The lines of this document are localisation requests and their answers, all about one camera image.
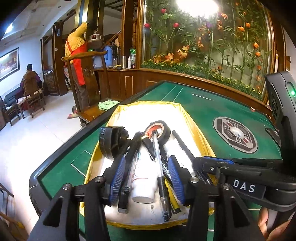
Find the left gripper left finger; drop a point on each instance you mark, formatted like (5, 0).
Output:
(60, 221)

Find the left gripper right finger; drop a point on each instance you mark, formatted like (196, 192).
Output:
(232, 219)

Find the yellow black mechanical pencil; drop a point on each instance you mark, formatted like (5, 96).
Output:
(149, 147)

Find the clear barrel gel pen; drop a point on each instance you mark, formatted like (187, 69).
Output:
(163, 192)

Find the red label white bottle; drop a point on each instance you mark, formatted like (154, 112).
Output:
(144, 183)

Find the black fineliner pen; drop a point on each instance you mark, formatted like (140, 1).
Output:
(204, 177)

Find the tall white plastic bottle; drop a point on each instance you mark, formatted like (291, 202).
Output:
(172, 148)

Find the black electrical tape roll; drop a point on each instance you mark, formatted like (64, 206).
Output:
(162, 130)

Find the person's right hand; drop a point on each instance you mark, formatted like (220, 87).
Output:
(262, 224)

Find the black smartphone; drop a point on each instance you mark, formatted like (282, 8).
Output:
(274, 135)

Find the round dice control panel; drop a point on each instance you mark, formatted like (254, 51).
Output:
(235, 134)

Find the clear silver tip pen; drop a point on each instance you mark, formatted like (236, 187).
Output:
(130, 158)

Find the black folded item in box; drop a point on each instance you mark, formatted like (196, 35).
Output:
(113, 141)

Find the wooden dining chair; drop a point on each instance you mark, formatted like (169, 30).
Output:
(32, 102)

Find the green cloth on chair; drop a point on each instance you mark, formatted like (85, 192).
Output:
(107, 104)

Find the yellow open storage box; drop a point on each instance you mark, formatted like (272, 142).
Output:
(144, 211)

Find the seated person brown jacket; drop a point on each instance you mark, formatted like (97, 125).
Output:
(30, 83)

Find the artificial flower planter display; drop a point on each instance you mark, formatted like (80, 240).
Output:
(228, 42)

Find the blue water kettle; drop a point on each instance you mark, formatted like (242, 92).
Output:
(97, 61)

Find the woman in red apron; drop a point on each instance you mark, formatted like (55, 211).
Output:
(76, 44)

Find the framed wall painting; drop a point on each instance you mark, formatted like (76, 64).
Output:
(9, 63)

